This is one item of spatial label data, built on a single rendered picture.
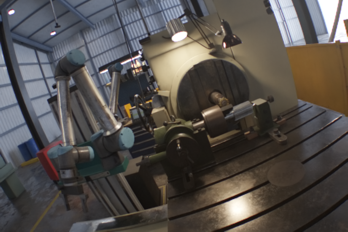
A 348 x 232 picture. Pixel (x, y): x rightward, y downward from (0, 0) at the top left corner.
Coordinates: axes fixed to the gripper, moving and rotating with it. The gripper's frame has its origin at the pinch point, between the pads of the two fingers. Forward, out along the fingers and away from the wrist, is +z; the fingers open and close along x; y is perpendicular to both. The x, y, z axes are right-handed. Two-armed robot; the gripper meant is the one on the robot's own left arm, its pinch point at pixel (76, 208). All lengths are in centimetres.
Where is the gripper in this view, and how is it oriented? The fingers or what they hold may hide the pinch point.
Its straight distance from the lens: 111.6
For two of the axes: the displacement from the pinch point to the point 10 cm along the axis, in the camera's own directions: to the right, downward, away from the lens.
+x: 9.6, -2.1, -1.8
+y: -2.1, -1.5, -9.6
